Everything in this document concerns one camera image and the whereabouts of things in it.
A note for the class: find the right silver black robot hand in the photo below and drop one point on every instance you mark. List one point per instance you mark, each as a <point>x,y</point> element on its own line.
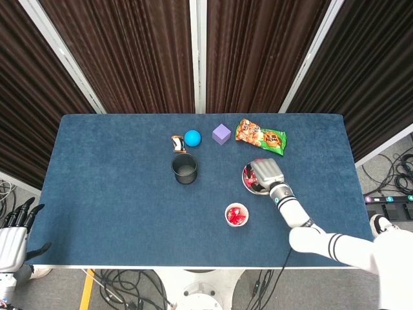
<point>267,172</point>

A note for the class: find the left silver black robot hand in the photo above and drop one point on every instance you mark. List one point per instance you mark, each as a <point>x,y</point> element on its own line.
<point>11,242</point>

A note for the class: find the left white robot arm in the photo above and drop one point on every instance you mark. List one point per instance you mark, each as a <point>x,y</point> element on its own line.
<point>6,287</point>

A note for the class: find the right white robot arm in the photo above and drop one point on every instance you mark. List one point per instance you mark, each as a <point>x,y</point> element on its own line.
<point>297,216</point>

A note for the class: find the white paper cup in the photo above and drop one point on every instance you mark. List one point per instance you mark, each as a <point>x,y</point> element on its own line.
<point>241,206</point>

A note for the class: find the round steel plate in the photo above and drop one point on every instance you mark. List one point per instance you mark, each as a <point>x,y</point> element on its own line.
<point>259,192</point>

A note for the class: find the orange green snack bag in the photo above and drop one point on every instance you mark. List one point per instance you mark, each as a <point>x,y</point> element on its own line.
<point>258,137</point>

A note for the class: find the purple cube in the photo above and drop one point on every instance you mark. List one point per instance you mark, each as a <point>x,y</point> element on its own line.
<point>221,134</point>

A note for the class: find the blue ball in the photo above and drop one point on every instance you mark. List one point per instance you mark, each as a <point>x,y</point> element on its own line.
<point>192,138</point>

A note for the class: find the black mesh pen holder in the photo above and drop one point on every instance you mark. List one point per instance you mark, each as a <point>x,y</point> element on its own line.
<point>184,169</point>

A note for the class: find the yellow floor tape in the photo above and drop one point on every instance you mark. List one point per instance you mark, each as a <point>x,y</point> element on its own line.
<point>86,290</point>

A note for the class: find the blue fabric table cover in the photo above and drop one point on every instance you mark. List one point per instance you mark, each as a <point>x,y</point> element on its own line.
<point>113,193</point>

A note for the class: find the brown pleated partition screen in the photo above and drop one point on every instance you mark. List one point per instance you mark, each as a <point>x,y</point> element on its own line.
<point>26,97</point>
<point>129,58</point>
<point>258,58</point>
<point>371,80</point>

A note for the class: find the white black sneaker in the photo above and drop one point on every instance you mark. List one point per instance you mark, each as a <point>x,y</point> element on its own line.
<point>382,226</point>

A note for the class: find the black foot pedal strip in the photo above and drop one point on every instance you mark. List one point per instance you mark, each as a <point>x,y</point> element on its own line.
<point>390,208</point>

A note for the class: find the white table frame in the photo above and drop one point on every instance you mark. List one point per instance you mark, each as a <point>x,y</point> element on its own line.
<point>129,267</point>

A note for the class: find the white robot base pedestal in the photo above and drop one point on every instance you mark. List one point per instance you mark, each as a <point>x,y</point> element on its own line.
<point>200,290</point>

